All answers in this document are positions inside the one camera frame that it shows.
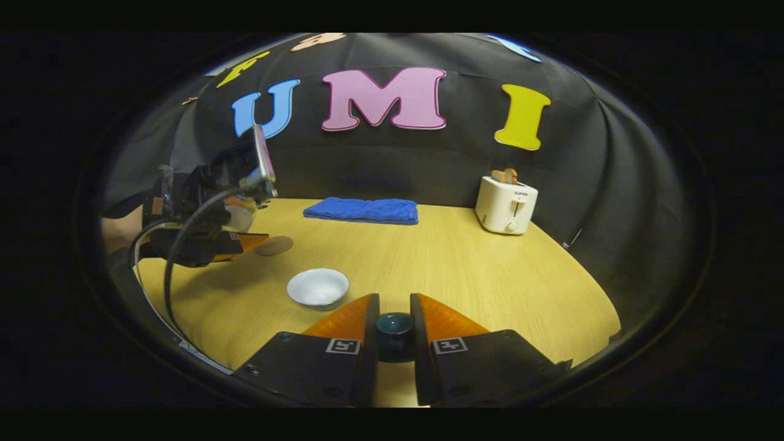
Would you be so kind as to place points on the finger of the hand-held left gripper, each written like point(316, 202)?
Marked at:
point(245, 242)

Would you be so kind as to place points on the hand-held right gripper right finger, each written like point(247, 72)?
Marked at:
point(419, 349)

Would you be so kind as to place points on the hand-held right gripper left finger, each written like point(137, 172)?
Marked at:
point(370, 343)

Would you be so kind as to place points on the dark teal teacup lid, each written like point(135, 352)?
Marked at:
point(394, 334)

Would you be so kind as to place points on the round brown coaster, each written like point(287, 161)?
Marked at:
point(274, 245)

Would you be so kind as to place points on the white teacup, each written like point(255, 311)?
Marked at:
point(318, 286)

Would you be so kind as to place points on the blue folded towel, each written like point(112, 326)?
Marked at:
point(361, 210)

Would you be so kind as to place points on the black backdrop cloth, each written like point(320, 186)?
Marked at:
point(380, 159)

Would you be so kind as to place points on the white toaster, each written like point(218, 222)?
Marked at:
point(505, 205)

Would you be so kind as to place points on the toast slice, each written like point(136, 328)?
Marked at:
point(505, 176)

